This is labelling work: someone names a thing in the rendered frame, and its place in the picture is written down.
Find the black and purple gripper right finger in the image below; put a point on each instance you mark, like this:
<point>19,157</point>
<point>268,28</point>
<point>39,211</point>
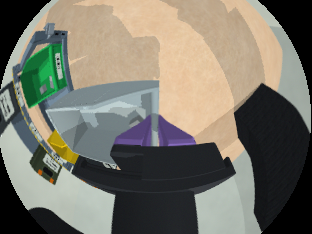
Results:
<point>172,135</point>

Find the dark grey tool case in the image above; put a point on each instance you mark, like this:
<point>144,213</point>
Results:
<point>9,106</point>

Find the grey bin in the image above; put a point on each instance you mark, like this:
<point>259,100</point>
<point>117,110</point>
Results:
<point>90,131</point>

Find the black tool case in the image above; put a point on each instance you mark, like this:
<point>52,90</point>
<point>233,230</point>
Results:
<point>91,161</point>

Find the yellow open bin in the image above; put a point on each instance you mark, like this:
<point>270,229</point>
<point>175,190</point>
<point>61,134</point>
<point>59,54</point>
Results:
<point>61,148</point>

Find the dark green hard case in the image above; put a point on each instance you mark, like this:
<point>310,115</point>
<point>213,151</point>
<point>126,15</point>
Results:
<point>45,165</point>

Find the green open bin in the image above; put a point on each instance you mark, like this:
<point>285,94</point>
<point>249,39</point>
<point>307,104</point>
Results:
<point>36,73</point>

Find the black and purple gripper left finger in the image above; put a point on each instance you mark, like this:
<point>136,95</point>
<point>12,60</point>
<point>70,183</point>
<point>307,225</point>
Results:
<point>137,135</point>

